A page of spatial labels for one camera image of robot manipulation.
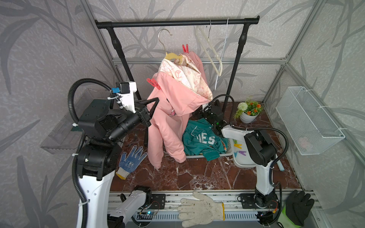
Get white wire mesh basket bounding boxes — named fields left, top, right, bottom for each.
left=276, top=86, right=345, bottom=156

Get pink jacket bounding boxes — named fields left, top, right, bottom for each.
left=147, top=51, right=213, bottom=169

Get black rubber glove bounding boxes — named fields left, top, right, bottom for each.
left=277, top=190, right=315, bottom=228

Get teal green jacket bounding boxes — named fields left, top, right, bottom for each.
left=182, top=118, right=229, bottom=161

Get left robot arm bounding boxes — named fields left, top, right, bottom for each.
left=67, top=78, right=159, bottom=228

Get potted artificial flower plant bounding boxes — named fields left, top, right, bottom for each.
left=234, top=100, right=264, bottom=124

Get white knitted work glove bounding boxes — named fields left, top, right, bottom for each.
left=177, top=192, right=225, bottom=228

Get red clothespin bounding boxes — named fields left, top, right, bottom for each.
left=146, top=78, right=161, bottom=90
left=182, top=44, right=189, bottom=53

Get blue dotted work glove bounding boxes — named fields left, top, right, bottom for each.
left=116, top=145, right=147, bottom=180

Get black clothes rack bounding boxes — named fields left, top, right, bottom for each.
left=94, top=15, right=260, bottom=147

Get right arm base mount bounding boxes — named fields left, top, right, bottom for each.
left=237, top=193, right=279, bottom=211

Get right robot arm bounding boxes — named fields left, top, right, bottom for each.
left=202, top=94, right=289, bottom=208

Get white plastic tray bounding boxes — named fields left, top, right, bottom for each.
left=233, top=140, right=256, bottom=169

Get clear acrylic wall shelf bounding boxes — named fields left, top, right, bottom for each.
left=40, top=89, right=109, bottom=154

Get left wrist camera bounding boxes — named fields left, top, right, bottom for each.
left=108, top=81, right=137, bottom=113

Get white perforated laundry basket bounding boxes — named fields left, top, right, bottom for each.
left=186, top=138, right=234, bottom=159

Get light blue small scoop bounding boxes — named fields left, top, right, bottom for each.
left=277, top=160, right=285, bottom=172

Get white hanger of rainbow jacket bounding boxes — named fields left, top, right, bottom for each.
left=214, top=19, right=229, bottom=90

